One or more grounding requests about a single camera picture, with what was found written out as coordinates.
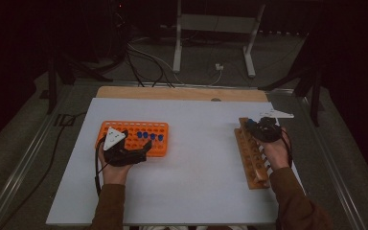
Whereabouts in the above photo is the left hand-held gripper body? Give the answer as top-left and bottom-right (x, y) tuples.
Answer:
(103, 126), (149, 168)

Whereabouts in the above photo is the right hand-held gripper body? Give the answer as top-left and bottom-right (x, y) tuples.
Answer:
(251, 108), (295, 144)

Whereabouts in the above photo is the orange plastic tube rack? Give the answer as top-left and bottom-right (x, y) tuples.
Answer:
(94, 120), (170, 158)

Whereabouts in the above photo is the wooden tube rack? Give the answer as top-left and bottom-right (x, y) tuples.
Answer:
(234, 117), (272, 191)

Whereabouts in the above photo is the person's left hand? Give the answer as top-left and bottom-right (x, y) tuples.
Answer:
(97, 149), (134, 186)

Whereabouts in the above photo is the person's right hand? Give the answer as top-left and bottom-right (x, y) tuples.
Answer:
(261, 129), (292, 172)

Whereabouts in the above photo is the white table sheet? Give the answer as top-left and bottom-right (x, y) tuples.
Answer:
(46, 97), (316, 226)

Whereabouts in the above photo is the dark tripod stand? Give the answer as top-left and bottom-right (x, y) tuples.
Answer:
(46, 52), (114, 115)
(258, 32), (325, 127)

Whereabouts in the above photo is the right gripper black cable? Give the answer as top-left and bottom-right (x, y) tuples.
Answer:
(279, 126), (294, 169)

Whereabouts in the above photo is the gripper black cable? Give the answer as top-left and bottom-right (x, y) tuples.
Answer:
(94, 136), (107, 196)
(279, 126), (294, 169)

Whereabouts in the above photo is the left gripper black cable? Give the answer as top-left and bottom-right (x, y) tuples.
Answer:
(94, 136), (107, 196)

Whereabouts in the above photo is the black floor cable bundle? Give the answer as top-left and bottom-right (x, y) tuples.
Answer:
(125, 44), (175, 88)

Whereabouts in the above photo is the white floor cable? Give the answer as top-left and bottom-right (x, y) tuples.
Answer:
(127, 37), (223, 87)

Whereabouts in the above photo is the long black floor cable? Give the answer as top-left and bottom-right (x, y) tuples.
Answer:
(0, 111), (88, 230)

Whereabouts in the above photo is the metal floor rail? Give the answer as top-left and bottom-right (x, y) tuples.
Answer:
(295, 92), (368, 230)
(0, 84), (78, 230)

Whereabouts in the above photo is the grey metal stand frame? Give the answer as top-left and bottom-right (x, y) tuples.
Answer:
(172, 0), (266, 79)

